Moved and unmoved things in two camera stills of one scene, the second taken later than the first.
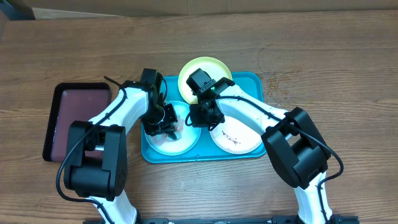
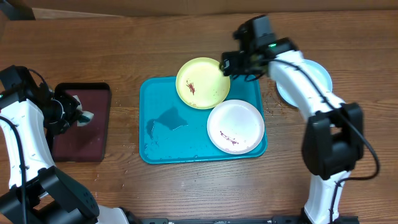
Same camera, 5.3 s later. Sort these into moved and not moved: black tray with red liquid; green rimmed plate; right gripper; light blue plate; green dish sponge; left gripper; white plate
Moved: left gripper; light blue plate; green dish sponge; right gripper
Not moved: black tray with red liquid; white plate; green rimmed plate
